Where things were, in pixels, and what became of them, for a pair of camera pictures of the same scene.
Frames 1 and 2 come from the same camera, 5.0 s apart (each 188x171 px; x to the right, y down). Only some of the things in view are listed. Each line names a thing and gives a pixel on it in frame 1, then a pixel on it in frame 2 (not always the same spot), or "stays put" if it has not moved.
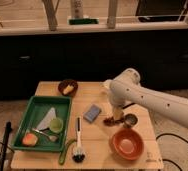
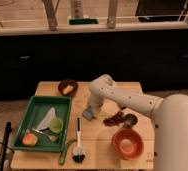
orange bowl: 127,144 stays put
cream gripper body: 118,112 -> 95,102
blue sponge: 91,113 stays put
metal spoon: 51,138 stays put
